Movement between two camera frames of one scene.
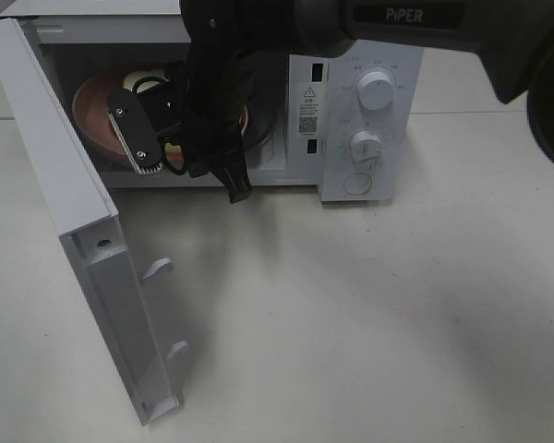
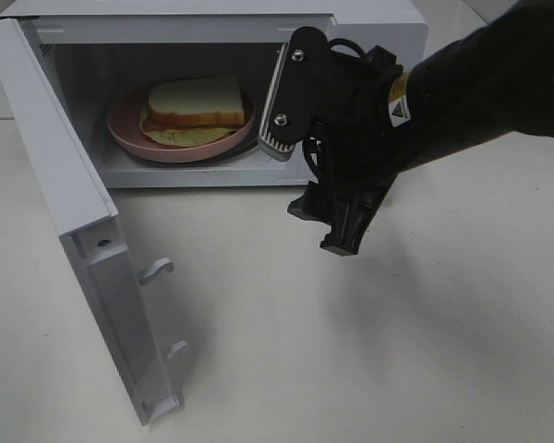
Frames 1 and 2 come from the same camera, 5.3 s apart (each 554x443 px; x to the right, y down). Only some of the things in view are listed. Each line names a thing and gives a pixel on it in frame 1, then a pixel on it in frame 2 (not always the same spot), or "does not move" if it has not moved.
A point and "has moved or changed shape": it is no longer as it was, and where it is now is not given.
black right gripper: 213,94 to 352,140
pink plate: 94,121 has moved or changed shape
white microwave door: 89,226 does not move
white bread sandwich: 132,79 has moved or changed shape
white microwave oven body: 355,114 does not move
